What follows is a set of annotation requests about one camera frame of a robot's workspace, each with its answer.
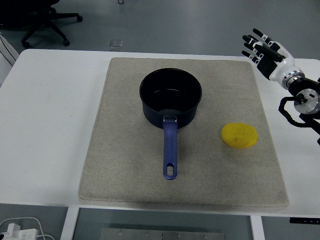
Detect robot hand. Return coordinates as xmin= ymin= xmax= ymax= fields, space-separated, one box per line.
xmin=241 ymin=28 xmax=297 ymax=82

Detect yellow potato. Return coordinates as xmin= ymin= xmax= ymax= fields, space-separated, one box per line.
xmin=221 ymin=122 xmax=259 ymax=149

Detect black table control panel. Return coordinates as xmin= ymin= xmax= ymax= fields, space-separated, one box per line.
xmin=289 ymin=217 xmax=320 ymax=224

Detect white table leg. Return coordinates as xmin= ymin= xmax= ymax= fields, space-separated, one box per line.
xmin=59 ymin=206 xmax=80 ymax=240
xmin=249 ymin=214 xmax=266 ymax=240

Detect beige fabric mat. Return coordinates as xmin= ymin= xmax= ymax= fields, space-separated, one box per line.
xmin=78 ymin=57 xmax=290 ymax=208

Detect grey metal plate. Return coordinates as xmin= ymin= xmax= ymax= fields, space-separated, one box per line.
xmin=99 ymin=227 xmax=226 ymax=240

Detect black office chair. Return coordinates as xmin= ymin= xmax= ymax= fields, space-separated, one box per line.
xmin=0 ymin=0 xmax=83 ymax=49

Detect white power strip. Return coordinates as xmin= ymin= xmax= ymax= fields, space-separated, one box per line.
xmin=0 ymin=223 xmax=38 ymax=240

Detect blue pot with handle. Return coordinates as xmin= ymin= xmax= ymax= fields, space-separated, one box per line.
xmin=138 ymin=67 xmax=203 ymax=181

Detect white power cable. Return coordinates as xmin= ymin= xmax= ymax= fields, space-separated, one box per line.
xmin=0 ymin=216 xmax=55 ymax=240

